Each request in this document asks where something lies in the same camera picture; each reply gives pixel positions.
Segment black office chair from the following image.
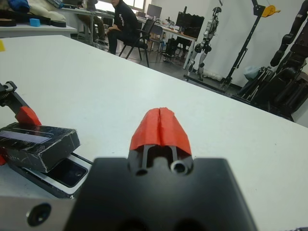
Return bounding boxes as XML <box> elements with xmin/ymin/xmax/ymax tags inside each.
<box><xmin>119</xmin><ymin>18</ymin><xmax>157</xmax><ymax>68</ymax></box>

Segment small black monitor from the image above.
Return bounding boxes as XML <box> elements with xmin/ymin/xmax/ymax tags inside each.
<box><xmin>146</xmin><ymin>3</ymin><xmax>163</xmax><ymax>17</ymax></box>

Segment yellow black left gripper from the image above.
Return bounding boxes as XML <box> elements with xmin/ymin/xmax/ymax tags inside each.
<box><xmin>0</xmin><ymin>81</ymin><xmax>42</xmax><ymax>167</ymax></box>

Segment white side table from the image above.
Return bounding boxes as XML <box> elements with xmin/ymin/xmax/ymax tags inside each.
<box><xmin>0</xmin><ymin>24</ymin><xmax>77</xmax><ymax>39</ymax></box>

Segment white desk with monitors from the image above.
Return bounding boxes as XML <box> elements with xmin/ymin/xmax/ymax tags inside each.
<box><xmin>134</xmin><ymin>16</ymin><xmax>199</xmax><ymax>70</ymax></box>

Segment folded black trolley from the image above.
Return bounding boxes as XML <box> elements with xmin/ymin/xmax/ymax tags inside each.
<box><xmin>237</xmin><ymin>66</ymin><xmax>276</xmax><ymax>103</ymax></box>

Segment white silver humanoid robot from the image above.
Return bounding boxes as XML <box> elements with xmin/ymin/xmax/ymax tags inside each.
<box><xmin>189</xmin><ymin>6</ymin><xmax>222</xmax><ymax>81</ymax></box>

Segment black humanoid robot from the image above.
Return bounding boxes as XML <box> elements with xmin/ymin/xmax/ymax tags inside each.
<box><xmin>250</xmin><ymin>0</ymin><xmax>308</xmax><ymax>116</ymax></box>

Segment large black monitor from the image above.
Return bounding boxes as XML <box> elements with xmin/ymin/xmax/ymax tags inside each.
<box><xmin>176</xmin><ymin>11</ymin><xmax>191</xmax><ymax>27</ymax></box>

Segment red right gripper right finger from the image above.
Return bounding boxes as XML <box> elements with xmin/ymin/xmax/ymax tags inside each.
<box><xmin>160</xmin><ymin>107</ymin><xmax>193</xmax><ymax>167</ymax></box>

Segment teal plastic bag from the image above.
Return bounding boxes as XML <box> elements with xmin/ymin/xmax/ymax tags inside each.
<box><xmin>244</xmin><ymin>64</ymin><xmax>260</xmax><ymax>79</ymax></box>

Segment black equipment case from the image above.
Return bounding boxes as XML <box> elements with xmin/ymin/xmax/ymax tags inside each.
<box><xmin>186</xmin><ymin>14</ymin><xmax>205</xmax><ymax>39</ymax></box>

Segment black hoist stand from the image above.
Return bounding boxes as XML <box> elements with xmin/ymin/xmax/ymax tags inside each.
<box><xmin>184</xmin><ymin>0</ymin><xmax>281</xmax><ymax>91</ymax></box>

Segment black foam pad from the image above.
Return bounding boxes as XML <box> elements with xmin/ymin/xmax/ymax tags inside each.
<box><xmin>39</xmin><ymin>16</ymin><xmax>67</xmax><ymax>28</ymax></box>
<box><xmin>0</xmin><ymin>18</ymin><xmax>17</xmax><ymax>27</ymax></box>

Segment glossy black box lid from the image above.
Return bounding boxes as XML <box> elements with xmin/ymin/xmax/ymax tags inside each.
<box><xmin>0</xmin><ymin>122</ymin><xmax>81</xmax><ymax>173</ymax></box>

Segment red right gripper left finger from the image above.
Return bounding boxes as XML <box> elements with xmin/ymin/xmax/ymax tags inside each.
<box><xmin>128</xmin><ymin>108</ymin><xmax>162</xmax><ymax>172</ymax></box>

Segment black box with white liner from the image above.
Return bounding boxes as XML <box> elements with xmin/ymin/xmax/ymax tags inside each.
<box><xmin>8</xmin><ymin>154</ymin><xmax>94</xmax><ymax>199</ymax></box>

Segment cream cushion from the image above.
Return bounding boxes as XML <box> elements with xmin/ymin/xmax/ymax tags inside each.
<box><xmin>28</xmin><ymin>0</ymin><xmax>66</xmax><ymax>22</ymax></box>

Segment blue jacket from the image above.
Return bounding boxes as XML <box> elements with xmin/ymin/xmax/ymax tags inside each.
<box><xmin>6</xmin><ymin>0</ymin><xmax>31</xmax><ymax>13</ymax></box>

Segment seated person black hoodie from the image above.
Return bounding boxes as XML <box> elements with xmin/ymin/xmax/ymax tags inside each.
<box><xmin>106</xmin><ymin>0</ymin><xmax>141</xmax><ymax>55</ymax></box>

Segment seated person olive trousers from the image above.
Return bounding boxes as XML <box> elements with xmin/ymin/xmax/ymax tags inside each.
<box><xmin>77</xmin><ymin>0</ymin><xmax>109</xmax><ymax>44</ymax></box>

